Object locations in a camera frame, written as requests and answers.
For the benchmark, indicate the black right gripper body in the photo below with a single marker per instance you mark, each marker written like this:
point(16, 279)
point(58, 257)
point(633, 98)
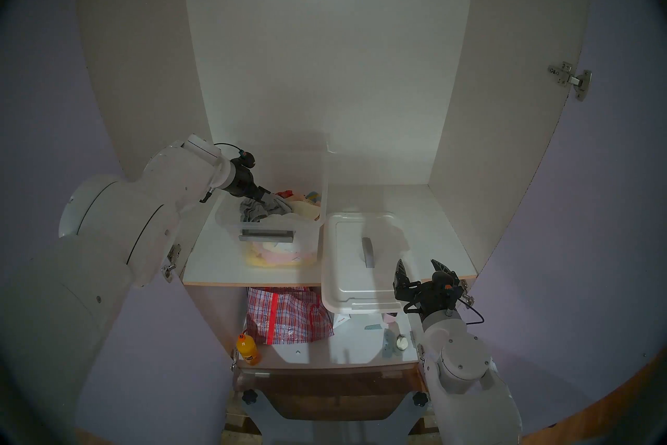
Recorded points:
point(424, 303)

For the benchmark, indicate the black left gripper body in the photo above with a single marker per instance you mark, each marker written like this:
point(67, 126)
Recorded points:
point(245, 183)

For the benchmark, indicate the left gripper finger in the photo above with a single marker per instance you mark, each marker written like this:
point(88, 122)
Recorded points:
point(267, 196)

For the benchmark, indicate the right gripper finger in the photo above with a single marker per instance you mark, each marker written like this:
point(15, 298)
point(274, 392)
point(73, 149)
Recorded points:
point(443, 271)
point(401, 277)

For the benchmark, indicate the grey garment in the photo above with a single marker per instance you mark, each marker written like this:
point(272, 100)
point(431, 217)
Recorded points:
point(255, 209)

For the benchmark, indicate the white bin lid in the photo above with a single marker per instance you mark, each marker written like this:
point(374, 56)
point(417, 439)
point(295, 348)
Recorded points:
point(349, 266)

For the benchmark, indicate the clear plastic storage bin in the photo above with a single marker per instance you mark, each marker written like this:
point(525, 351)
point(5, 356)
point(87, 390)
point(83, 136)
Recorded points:
point(310, 240)

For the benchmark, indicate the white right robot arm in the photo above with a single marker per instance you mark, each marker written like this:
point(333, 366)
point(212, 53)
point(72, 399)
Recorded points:
point(464, 371)

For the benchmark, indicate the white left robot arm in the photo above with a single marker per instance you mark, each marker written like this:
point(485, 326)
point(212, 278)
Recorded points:
point(104, 220)

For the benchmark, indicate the red garment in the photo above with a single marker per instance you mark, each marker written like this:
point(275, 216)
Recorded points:
point(286, 194)

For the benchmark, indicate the small pink item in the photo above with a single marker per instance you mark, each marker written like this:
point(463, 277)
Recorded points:
point(391, 319)

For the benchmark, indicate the silver cabinet hinge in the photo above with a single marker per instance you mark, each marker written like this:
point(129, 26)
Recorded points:
point(172, 256)
point(573, 80)
point(469, 299)

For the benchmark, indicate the small silver door hinge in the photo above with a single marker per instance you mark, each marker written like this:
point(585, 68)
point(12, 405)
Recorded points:
point(418, 345)
point(235, 361)

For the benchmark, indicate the small white round object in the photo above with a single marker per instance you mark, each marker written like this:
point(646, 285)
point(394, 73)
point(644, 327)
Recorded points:
point(402, 342)

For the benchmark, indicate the teal oblong item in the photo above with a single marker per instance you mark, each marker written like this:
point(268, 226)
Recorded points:
point(388, 345)

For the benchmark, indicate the pale pink folded cloth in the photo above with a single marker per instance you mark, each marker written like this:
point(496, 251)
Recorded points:
point(281, 255)

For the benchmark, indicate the pale yellow folded cloth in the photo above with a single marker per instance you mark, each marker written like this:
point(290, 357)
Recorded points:
point(255, 261)

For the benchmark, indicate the black star knob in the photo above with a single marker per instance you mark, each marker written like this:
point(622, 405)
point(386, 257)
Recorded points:
point(250, 397)
point(421, 398)

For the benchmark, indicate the red plaid woven bag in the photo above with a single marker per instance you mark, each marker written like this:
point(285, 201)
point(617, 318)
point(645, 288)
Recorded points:
point(286, 319)

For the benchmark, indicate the brown wooden board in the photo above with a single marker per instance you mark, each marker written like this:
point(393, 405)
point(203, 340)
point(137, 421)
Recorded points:
point(333, 392)

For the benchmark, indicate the lavender cabinet door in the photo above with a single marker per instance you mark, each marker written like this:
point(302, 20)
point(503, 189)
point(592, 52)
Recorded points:
point(573, 240)
point(167, 371)

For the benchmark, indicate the white wardrobe cabinet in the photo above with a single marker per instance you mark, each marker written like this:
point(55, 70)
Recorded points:
point(323, 58)

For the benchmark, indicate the orange bottle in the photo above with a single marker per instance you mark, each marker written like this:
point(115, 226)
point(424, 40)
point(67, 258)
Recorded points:
point(248, 351)

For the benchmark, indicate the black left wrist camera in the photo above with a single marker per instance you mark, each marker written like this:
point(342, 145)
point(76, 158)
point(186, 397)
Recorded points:
point(247, 160)

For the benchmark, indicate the grey robot base frame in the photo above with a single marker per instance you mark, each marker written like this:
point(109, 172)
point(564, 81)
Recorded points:
point(333, 433)

